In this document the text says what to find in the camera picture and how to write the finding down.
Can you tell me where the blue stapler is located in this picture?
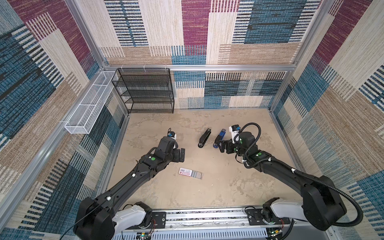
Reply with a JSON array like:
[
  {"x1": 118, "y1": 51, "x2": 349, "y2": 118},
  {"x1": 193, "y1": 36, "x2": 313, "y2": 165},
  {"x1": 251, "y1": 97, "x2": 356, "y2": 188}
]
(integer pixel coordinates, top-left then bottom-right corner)
[{"x1": 213, "y1": 129, "x2": 226, "y2": 149}]

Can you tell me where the red white staple box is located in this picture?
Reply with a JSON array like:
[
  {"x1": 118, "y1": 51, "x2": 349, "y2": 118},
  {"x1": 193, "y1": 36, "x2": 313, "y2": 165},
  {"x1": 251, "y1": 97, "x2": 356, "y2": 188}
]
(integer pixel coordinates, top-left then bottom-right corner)
[{"x1": 179, "y1": 168, "x2": 193, "y2": 177}]

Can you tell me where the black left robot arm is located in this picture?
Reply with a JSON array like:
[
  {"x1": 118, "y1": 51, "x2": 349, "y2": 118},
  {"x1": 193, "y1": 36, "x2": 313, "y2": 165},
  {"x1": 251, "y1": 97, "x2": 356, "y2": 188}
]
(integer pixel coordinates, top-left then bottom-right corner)
[{"x1": 73, "y1": 136, "x2": 185, "y2": 240}]

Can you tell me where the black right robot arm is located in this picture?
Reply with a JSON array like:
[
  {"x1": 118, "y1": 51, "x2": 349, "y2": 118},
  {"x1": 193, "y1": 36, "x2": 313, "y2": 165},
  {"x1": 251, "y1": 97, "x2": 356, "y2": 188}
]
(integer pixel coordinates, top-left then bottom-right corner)
[{"x1": 214, "y1": 125, "x2": 364, "y2": 231}]

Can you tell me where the black mesh shelf rack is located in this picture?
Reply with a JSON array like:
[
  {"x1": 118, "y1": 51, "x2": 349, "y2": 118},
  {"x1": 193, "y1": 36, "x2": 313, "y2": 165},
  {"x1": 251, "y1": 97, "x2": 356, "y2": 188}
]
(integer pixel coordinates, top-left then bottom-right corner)
[{"x1": 112, "y1": 68, "x2": 175, "y2": 114}]

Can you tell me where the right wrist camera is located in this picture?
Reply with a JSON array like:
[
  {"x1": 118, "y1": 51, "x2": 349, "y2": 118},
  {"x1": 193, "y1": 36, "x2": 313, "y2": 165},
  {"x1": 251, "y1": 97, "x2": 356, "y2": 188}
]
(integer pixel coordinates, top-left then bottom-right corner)
[{"x1": 229, "y1": 125, "x2": 241, "y2": 144}]

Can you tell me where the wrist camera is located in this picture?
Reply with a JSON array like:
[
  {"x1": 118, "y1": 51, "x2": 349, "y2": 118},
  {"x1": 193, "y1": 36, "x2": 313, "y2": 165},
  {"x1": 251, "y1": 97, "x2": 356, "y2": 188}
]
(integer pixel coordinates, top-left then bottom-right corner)
[
  {"x1": 229, "y1": 125, "x2": 241, "y2": 144},
  {"x1": 167, "y1": 128, "x2": 177, "y2": 140}
]

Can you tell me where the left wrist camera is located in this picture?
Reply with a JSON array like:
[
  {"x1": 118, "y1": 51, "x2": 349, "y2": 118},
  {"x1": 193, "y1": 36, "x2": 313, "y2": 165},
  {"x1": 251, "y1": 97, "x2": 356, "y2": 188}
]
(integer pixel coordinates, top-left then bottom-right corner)
[{"x1": 167, "y1": 128, "x2": 177, "y2": 140}]

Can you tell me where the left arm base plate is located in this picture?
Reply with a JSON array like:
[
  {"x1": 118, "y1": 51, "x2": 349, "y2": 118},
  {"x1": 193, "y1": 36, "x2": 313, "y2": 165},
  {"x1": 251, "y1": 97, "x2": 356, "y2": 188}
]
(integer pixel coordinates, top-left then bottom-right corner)
[{"x1": 129, "y1": 212, "x2": 167, "y2": 230}]

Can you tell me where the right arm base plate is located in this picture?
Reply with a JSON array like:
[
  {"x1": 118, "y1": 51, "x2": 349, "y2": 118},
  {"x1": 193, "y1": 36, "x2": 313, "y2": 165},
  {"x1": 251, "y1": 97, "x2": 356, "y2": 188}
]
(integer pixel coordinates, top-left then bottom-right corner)
[{"x1": 244, "y1": 206, "x2": 291, "y2": 226}]

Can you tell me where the aluminium front rail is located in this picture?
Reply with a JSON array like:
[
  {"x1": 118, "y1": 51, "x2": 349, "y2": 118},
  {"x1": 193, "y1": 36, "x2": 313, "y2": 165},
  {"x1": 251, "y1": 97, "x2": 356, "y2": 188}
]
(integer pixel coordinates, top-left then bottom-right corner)
[{"x1": 111, "y1": 207, "x2": 338, "y2": 240}]

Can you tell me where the white wire mesh basket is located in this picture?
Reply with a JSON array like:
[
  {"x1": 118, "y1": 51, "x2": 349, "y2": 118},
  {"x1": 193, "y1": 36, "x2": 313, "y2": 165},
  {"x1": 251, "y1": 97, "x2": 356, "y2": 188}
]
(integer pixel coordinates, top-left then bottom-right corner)
[{"x1": 65, "y1": 71, "x2": 115, "y2": 134}]

